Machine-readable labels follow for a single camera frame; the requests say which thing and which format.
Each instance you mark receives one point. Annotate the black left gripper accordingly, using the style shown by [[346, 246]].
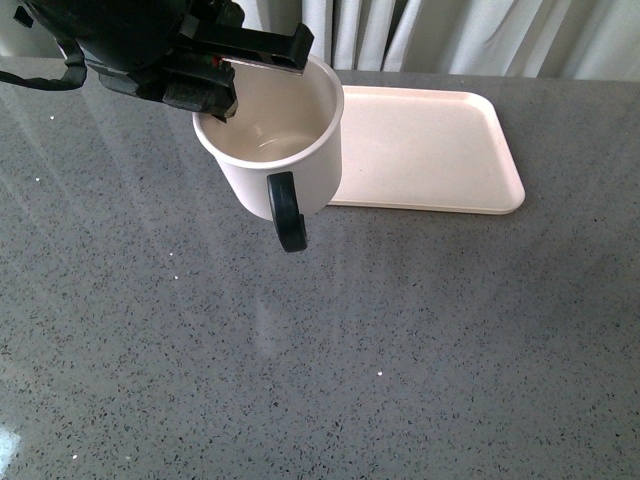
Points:
[[180, 52]]

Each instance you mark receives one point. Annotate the white smiley mug black handle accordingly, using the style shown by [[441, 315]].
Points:
[[281, 151]]

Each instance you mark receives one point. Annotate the beige rectangular plastic tray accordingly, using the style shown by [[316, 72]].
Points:
[[427, 150]]

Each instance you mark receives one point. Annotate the white pleated curtain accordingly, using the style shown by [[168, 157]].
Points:
[[584, 40]]

